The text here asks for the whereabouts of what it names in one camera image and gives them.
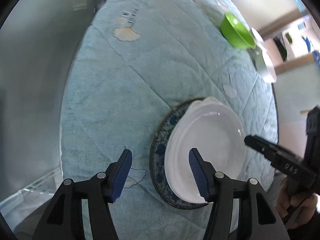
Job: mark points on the white ceramic bowl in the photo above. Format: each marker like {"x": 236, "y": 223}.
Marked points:
{"x": 265, "y": 67}
{"x": 258, "y": 40}

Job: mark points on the blue patterned plate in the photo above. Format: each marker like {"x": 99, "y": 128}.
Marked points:
{"x": 157, "y": 155}

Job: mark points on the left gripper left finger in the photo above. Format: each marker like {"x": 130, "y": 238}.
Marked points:
{"x": 62, "y": 219}

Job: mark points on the light blue quilted tablecloth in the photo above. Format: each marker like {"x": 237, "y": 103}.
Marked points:
{"x": 139, "y": 59}

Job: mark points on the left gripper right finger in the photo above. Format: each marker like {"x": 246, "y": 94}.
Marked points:
{"x": 257, "y": 218}

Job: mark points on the right hand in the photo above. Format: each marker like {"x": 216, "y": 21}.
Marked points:
{"x": 308, "y": 204}

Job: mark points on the white plate with handles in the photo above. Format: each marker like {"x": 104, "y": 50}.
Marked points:
{"x": 216, "y": 131}

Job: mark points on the green plastic bowl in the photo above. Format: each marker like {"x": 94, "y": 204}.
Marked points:
{"x": 236, "y": 33}

